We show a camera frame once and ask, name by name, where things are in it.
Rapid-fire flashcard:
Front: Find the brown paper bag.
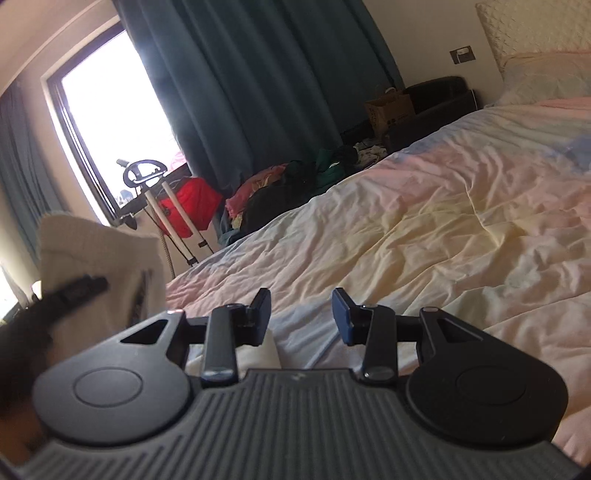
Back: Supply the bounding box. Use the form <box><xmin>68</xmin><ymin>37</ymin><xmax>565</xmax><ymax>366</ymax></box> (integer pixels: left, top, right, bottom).
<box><xmin>365</xmin><ymin>88</ymin><xmax>415</xmax><ymax>137</ymax></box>

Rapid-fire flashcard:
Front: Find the teal curtain left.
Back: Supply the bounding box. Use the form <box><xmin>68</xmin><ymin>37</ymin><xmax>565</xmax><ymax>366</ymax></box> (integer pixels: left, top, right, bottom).
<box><xmin>0</xmin><ymin>82</ymin><xmax>68</xmax><ymax>265</ymax></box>

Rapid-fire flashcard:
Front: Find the pastel tie-dye bed duvet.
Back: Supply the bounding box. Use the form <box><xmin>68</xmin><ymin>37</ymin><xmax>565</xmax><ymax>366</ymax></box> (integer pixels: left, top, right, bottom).
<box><xmin>166</xmin><ymin>97</ymin><xmax>590</xmax><ymax>464</ymax></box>

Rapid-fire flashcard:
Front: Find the cream white garment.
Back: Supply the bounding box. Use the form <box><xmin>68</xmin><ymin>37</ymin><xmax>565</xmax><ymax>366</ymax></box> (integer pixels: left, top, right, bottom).
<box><xmin>36</xmin><ymin>211</ymin><xmax>283</xmax><ymax>370</ymax></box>

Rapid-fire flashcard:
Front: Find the black sofa chair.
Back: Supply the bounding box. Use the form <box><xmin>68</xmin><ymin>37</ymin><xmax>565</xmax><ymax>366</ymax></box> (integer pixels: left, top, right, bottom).
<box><xmin>342</xmin><ymin>76</ymin><xmax>480</xmax><ymax>153</ymax></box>

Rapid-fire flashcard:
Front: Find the window with dark frame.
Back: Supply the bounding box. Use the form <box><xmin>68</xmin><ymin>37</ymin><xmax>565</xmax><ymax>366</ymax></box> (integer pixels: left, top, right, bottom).
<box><xmin>47</xmin><ymin>22</ymin><xmax>189</xmax><ymax>226</ymax></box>

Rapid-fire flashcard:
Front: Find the pile of clothes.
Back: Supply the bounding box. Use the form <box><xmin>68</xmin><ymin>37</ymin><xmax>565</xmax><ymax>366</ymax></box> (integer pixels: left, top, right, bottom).
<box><xmin>214</xmin><ymin>139</ymin><xmax>388</xmax><ymax>247</ymax></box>

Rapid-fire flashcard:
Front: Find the pastel pillow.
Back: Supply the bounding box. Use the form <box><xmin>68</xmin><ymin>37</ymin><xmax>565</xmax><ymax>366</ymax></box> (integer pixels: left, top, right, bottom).
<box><xmin>495</xmin><ymin>51</ymin><xmax>590</xmax><ymax>106</ymax></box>

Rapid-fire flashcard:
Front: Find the quilted white headboard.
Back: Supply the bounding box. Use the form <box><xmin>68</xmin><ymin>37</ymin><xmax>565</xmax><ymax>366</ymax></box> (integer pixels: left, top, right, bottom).
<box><xmin>475</xmin><ymin>0</ymin><xmax>590</xmax><ymax>72</ymax></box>

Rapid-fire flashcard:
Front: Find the teal curtain right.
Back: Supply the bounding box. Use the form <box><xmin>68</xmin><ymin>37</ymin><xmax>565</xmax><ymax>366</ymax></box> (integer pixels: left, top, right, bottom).
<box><xmin>115</xmin><ymin>1</ymin><xmax>404</xmax><ymax>196</ymax></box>

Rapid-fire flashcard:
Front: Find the red bag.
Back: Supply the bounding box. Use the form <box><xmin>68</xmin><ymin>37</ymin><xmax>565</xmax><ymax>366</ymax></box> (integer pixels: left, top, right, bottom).
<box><xmin>158</xmin><ymin>177</ymin><xmax>222</xmax><ymax>238</ymax></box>

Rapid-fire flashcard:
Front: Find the wall socket plate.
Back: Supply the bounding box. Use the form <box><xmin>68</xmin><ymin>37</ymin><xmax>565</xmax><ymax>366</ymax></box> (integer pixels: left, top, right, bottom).
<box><xmin>450</xmin><ymin>45</ymin><xmax>476</xmax><ymax>65</ymax></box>

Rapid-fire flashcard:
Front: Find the teal curtain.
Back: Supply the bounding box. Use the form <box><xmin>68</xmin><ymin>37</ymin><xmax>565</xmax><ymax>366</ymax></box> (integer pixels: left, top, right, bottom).
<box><xmin>115</xmin><ymin>1</ymin><xmax>404</xmax><ymax>196</ymax></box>
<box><xmin>0</xmin><ymin>82</ymin><xmax>68</xmax><ymax>265</ymax></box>

